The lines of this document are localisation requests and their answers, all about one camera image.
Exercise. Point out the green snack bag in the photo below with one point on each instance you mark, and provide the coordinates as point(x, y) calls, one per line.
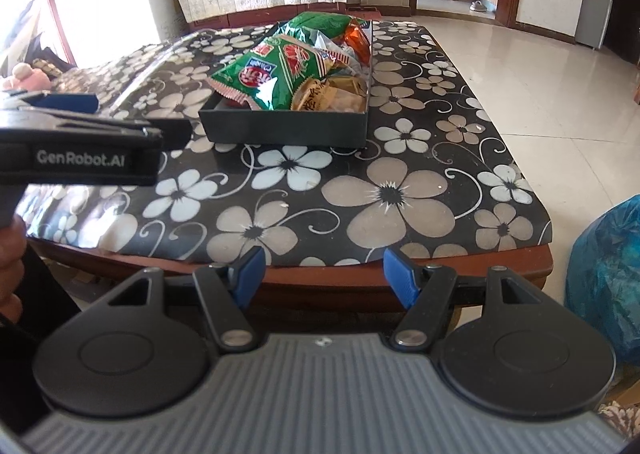
point(270, 73)
point(320, 23)

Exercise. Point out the yellow biscuit packet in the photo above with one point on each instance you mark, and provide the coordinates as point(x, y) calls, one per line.
point(317, 96)

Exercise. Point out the blue plastic bag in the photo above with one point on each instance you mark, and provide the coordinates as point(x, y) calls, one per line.
point(610, 274)

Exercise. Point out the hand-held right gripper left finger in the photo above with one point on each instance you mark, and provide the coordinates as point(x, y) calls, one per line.
point(250, 276)

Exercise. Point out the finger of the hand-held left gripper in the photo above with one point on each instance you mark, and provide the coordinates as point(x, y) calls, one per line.
point(172, 133)
point(67, 102)

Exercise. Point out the clear wrapped snack packet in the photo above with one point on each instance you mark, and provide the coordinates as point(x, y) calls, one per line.
point(345, 61)

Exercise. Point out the orange snack packet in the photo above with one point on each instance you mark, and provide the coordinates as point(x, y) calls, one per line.
point(356, 36)

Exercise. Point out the pink plush cushion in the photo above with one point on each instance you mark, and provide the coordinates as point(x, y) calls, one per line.
point(27, 76)

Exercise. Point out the black box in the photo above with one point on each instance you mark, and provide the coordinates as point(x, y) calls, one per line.
point(280, 128)

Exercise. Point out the pale biscuit packet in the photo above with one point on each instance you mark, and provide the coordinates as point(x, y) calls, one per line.
point(352, 96)

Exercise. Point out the brown wooden arch frame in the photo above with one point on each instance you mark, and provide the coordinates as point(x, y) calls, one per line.
point(52, 8)

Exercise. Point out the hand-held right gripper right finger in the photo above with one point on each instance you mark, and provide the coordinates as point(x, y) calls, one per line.
point(400, 279)

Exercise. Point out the person's left hand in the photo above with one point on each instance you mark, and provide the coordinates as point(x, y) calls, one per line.
point(11, 269)

